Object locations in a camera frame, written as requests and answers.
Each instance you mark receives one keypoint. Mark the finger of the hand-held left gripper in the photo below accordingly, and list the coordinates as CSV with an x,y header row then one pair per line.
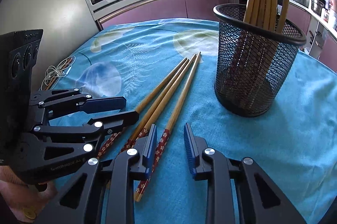
x,y
123,118
105,104

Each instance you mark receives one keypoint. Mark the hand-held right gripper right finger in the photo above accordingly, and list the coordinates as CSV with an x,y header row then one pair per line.
x,y
189,153

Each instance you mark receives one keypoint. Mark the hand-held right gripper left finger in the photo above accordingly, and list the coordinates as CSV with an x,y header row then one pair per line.
x,y
152,150

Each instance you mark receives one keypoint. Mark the wooden chopstick red patterned end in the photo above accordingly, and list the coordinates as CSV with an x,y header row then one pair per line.
x,y
168,93
158,87
180,100

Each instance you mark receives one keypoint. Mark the black mesh utensil holder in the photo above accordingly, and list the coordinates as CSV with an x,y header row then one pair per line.
x,y
250,82

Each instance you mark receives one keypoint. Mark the person's left hand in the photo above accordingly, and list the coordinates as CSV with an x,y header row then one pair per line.
x,y
15,200

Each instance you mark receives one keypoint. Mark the dark smartphone orange edge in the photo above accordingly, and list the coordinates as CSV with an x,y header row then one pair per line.
x,y
67,62

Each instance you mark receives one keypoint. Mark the blue floral tablecloth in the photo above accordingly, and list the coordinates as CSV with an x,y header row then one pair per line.
x,y
289,147

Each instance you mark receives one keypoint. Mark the grey refrigerator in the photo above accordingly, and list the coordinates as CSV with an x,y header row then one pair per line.
x,y
52,3

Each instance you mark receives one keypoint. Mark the pink base cabinets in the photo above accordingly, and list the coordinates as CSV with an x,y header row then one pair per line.
x,y
163,8

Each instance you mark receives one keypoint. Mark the steel stock pot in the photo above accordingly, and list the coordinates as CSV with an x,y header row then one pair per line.
x,y
317,4

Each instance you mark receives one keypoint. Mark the pink kettle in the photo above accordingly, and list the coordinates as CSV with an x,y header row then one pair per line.
x,y
333,3

